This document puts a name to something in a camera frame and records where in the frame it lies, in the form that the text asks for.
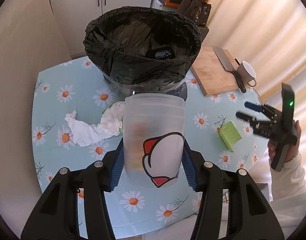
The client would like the white tissue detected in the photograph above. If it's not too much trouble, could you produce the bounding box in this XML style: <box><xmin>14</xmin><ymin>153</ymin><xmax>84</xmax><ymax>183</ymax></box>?
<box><xmin>65</xmin><ymin>101</ymin><xmax>125</xmax><ymax>147</ymax></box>

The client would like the frosted plastic cup with label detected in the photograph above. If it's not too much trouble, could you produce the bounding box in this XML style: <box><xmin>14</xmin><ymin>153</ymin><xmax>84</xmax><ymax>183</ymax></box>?
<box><xmin>123</xmin><ymin>93</ymin><xmax>186</xmax><ymax>188</ymax></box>

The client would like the clear trash bin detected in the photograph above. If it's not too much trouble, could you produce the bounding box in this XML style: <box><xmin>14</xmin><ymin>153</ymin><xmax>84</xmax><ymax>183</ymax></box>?
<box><xmin>103</xmin><ymin>74</ymin><xmax>188</xmax><ymax>101</ymax></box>

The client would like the black trash bag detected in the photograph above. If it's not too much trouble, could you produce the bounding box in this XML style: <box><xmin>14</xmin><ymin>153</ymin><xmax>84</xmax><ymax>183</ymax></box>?
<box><xmin>83</xmin><ymin>6</ymin><xmax>201</xmax><ymax>85</ymax></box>

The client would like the person's right hand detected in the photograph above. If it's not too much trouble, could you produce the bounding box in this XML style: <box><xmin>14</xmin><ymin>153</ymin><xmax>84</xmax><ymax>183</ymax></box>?
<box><xmin>267</xmin><ymin>119</ymin><xmax>302</xmax><ymax>163</ymax></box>

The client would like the green plastic tray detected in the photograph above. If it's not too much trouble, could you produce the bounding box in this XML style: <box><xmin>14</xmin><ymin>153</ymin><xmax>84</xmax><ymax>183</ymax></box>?
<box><xmin>219</xmin><ymin>121</ymin><xmax>242</xmax><ymax>152</ymax></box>

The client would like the daisy print blue tablecloth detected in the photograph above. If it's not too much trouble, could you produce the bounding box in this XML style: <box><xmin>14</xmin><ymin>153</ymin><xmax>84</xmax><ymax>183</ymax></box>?
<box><xmin>32</xmin><ymin>57</ymin><xmax>267</xmax><ymax>238</ymax></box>

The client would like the grey white mug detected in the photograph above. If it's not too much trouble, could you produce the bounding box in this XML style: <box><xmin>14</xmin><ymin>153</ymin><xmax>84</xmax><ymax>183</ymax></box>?
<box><xmin>237</xmin><ymin>61</ymin><xmax>257</xmax><ymax>87</ymax></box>

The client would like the bamboo cutting board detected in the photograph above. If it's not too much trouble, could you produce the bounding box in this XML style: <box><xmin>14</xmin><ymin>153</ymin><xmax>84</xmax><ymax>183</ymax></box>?
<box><xmin>190</xmin><ymin>46</ymin><xmax>240</xmax><ymax>96</ymax></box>

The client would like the brown leather handbag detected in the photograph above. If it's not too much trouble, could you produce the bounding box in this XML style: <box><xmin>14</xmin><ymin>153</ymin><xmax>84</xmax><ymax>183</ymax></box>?
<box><xmin>176</xmin><ymin>0</ymin><xmax>212</xmax><ymax>27</ymax></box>

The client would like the white refrigerator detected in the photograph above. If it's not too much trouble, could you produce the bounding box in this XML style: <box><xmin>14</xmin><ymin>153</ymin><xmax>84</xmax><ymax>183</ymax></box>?
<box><xmin>50</xmin><ymin>0</ymin><xmax>151</xmax><ymax>57</ymax></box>

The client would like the steel cleaver black handle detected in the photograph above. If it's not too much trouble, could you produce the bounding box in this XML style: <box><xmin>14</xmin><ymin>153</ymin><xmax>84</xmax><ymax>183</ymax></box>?
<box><xmin>212</xmin><ymin>46</ymin><xmax>246</xmax><ymax>93</ymax></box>

